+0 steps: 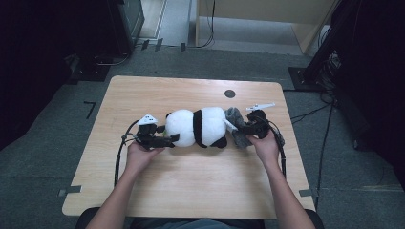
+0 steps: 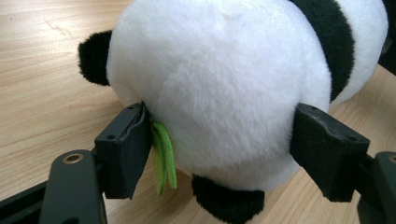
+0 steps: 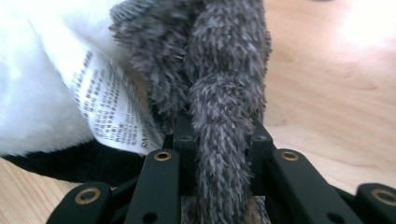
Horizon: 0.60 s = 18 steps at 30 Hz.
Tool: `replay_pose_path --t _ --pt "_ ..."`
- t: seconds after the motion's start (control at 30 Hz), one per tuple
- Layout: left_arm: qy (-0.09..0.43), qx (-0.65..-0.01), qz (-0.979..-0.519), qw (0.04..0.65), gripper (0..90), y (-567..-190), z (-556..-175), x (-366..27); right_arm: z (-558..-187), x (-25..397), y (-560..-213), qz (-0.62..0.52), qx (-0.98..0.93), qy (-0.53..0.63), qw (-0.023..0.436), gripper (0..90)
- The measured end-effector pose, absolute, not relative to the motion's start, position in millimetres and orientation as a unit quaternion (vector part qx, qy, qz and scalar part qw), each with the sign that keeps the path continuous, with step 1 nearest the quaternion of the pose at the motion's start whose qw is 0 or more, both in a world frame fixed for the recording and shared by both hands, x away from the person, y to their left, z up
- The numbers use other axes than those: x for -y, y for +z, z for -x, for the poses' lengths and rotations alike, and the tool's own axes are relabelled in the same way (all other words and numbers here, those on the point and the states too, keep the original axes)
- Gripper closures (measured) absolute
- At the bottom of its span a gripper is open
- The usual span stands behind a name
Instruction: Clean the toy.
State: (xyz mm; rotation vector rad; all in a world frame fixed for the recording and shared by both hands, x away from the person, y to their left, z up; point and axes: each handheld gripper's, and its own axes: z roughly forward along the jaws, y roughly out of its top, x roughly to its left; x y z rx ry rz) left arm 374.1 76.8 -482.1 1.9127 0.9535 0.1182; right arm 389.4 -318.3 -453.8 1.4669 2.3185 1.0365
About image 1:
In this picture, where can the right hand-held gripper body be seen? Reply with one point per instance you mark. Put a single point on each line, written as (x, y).
(261, 125)

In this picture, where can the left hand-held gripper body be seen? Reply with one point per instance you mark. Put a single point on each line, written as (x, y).
(146, 133)

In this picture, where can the grey sock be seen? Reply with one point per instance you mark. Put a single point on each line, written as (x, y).
(235, 116)

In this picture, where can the panda plush toy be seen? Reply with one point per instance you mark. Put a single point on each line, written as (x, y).
(181, 127)

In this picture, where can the person's right hand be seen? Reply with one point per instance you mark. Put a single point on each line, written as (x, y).
(267, 149)

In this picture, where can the person's left hand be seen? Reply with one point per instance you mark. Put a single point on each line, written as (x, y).
(138, 159)

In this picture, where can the dark round table grommet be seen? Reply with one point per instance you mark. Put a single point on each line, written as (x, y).
(230, 93)

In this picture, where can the black floor tape mark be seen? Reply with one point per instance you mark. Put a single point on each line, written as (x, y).
(91, 109)

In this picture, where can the black stand base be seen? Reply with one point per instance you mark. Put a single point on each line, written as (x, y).
(90, 71)

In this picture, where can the dark floor tape strip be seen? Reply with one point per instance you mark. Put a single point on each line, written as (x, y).
(159, 44)
(183, 47)
(145, 44)

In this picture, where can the black metal stand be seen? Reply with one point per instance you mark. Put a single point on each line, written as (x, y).
(318, 60)

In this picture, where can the person's dark clothing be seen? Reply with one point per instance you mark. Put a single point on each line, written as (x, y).
(197, 225)

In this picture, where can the grey floor tape strip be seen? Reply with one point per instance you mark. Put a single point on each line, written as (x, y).
(70, 191)

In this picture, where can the wooden cabinet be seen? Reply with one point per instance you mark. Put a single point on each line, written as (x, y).
(254, 8)

